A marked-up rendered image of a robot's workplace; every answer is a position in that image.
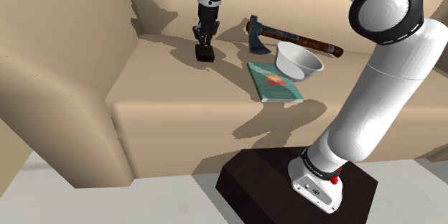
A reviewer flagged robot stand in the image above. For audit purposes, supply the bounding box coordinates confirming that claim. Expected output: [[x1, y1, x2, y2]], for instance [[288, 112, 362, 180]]
[[215, 146, 379, 224]]

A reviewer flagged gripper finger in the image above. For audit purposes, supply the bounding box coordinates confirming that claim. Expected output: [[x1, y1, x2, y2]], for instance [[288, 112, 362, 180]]
[[205, 21, 220, 47], [192, 25, 205, 47]]

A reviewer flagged axe with brown handle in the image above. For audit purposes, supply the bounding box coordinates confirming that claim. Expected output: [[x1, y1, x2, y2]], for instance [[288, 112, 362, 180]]
[[246, 14, 345, 58]]

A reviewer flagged beige sofa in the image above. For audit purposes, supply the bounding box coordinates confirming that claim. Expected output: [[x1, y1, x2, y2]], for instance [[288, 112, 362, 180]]
[[0, 0, 448, 198]]

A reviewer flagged white bowl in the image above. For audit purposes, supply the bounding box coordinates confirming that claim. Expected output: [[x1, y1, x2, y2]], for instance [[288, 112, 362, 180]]
[[274, 41, 325, 82]]

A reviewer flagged teal book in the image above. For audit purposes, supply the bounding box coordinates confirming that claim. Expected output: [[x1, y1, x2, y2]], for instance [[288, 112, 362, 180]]
[[246, 62, 304, 104]]

